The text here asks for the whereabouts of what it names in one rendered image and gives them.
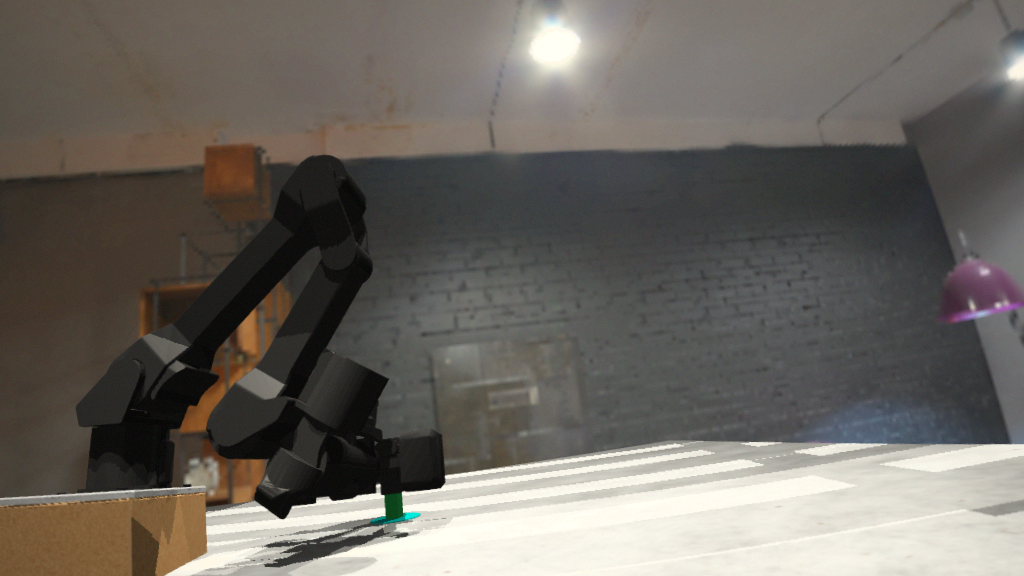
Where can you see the green rectangular post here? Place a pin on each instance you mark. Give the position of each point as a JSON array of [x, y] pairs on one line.
[[393, 505]]

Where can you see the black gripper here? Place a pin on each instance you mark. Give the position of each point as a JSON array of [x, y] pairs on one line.
[[412, 462]]

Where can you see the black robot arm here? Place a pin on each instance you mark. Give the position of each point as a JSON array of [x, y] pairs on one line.
[[273, 411]]

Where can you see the cyan circle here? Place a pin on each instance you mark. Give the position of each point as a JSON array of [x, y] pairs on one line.
[[406, 516]]

